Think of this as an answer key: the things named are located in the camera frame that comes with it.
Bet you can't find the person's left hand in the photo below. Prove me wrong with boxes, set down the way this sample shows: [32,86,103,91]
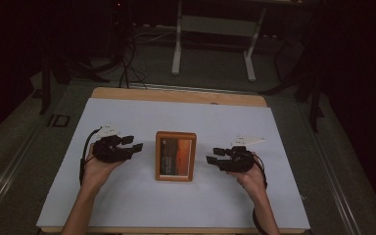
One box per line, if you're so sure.
[82,142,125,194]

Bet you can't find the black metal stand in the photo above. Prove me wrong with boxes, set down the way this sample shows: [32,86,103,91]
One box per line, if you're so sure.
[259,19,327,134]
[38,38,112,116]

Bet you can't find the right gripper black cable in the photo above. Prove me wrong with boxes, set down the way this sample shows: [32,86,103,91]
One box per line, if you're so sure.
[251,153,270,235]

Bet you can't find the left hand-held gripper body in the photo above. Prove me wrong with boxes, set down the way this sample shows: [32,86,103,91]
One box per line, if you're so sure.
[92,122,134,165]

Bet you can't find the white metal desk frame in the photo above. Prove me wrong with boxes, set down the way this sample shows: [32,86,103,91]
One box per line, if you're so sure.
[170,0,269,83]

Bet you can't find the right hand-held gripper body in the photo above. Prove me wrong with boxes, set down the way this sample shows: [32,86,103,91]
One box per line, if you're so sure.
[217,134,266,174]

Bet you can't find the wooden picture frame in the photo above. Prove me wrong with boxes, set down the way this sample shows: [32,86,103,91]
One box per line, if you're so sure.
[154,130,198,183]

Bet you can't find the black rectangular floor bracket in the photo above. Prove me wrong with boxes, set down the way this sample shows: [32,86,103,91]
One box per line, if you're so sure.
[46,114,71,128]

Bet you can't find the metal floor rail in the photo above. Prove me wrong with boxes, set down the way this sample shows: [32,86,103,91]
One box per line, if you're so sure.
[298,102,364,235]
[0,120,48,226]

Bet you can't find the person's right hand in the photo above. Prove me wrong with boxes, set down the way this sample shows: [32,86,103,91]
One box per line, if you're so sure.
[228,152,268,199]

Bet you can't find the black floor cables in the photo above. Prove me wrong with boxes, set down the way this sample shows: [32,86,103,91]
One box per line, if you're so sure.
[118,28,149,90]

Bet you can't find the white table mat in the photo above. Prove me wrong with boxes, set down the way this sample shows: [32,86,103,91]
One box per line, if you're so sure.
[35,97,311,230]

